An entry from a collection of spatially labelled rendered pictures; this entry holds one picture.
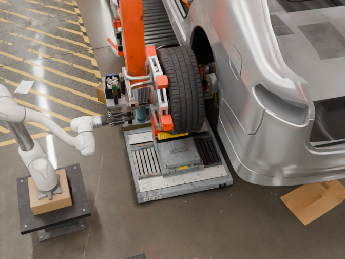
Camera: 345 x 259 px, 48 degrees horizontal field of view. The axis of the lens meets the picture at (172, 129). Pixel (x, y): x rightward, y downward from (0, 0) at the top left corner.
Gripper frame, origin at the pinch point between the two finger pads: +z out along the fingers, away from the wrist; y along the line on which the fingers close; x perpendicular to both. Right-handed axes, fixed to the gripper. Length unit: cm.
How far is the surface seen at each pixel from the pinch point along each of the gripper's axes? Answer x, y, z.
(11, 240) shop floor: -83, 30, -104
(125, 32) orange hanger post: 30, -62, 9
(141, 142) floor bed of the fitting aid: -82, -47, 13
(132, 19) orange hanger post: 40, -62, 16
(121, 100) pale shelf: -38, -61, 0
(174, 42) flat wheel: -33, -131, 66
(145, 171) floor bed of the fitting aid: -77, -8, 9
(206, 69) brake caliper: 7, -31, 67
